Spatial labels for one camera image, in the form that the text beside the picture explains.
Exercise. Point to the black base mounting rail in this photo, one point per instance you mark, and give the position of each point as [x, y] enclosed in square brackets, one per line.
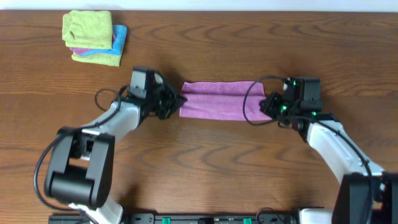
[205, 219]

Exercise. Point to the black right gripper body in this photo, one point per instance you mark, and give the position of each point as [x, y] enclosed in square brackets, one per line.
[278, 109]

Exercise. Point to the purple microfiber cloth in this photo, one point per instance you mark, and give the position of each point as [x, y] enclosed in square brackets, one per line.
[226, 101]

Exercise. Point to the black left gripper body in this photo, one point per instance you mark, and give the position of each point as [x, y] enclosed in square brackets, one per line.
[168, 101]

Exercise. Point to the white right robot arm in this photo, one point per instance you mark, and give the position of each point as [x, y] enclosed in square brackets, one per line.
[367, 194]

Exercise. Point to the folded green top cloth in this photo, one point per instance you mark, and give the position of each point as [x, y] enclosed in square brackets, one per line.
[88, 29]

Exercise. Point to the folded blue cloth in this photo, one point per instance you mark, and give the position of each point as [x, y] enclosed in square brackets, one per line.
[120, 32]

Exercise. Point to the folded green cloth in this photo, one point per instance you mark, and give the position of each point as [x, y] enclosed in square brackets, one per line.
[88, 29]
[100, 58]

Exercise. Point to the folded purple stacked cloth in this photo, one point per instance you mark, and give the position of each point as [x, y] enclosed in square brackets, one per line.
[80, 51]

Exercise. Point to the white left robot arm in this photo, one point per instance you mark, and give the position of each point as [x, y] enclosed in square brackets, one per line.
[80, 170]

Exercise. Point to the folded green bottom cloth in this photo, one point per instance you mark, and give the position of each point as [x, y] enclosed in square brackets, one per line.
[100, 58]

